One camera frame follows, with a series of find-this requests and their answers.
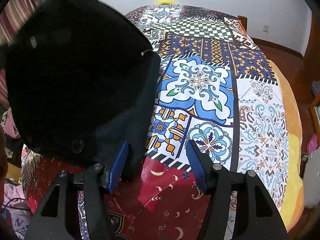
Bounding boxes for black pants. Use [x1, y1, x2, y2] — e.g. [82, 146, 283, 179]
[1, 0, 160, 172]

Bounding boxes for pink croc shoe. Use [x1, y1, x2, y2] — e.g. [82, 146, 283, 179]
[306, 134, 318, 154]

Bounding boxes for patchwork patterned bedsheet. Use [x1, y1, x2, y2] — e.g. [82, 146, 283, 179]
[24, 5, 289, 239]

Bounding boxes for striped maroon curtain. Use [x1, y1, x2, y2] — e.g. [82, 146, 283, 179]
[0, 0, 48, 106]

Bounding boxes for yellow pillow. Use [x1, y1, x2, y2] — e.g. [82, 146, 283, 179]
[156, 0, 176, 5]

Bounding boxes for white wall socket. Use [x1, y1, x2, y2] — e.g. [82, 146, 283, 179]
[263, 25, 269, 33]

